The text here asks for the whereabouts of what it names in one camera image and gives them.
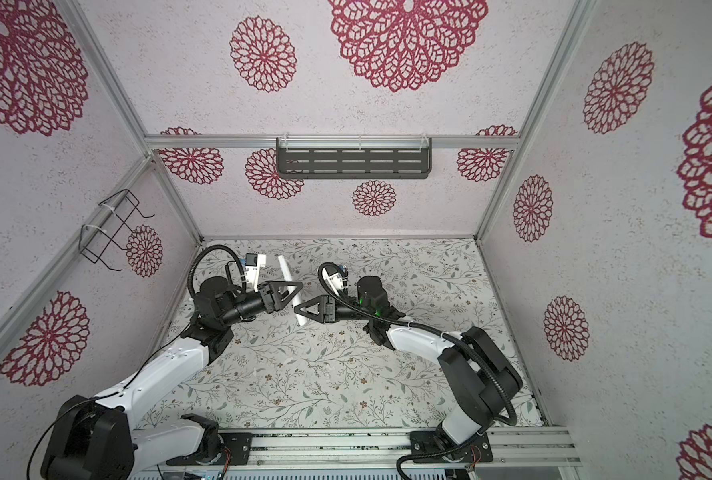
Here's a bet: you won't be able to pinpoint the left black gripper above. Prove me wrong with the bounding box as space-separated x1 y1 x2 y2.
222 280 303 327

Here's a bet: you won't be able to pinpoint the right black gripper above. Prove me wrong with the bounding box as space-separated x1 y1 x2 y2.
299 296 377 327

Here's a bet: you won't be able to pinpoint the white remote control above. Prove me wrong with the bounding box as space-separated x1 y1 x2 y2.
276 254 310 328

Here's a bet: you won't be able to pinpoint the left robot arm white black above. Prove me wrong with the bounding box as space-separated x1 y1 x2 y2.
41 277 303 479

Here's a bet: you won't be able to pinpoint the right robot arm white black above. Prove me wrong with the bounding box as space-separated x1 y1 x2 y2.
294 273 524 453

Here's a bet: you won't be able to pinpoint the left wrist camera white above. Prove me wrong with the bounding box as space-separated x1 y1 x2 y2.
243 253 267 291

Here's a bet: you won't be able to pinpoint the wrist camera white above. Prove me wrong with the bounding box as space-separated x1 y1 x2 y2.
243 253 267 291
322 262 349 296

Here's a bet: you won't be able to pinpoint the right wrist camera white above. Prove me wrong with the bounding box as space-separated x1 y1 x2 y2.
322 262 349 296

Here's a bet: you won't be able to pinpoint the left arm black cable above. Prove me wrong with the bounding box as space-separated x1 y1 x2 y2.
187 244 249 301

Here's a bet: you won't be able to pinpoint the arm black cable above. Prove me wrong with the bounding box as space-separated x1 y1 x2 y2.
317 262 519 480
187 244 249 301

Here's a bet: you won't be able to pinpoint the dark grey wall shelf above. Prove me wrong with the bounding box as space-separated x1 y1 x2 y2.
275 137 433 180

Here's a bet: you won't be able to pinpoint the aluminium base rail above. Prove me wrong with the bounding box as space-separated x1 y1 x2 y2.
78 427 582 470

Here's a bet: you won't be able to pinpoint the black wire wall basket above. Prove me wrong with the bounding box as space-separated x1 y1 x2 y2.
78 188 155 272

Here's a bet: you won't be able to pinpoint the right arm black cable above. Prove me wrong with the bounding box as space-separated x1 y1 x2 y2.
317 262 519 480

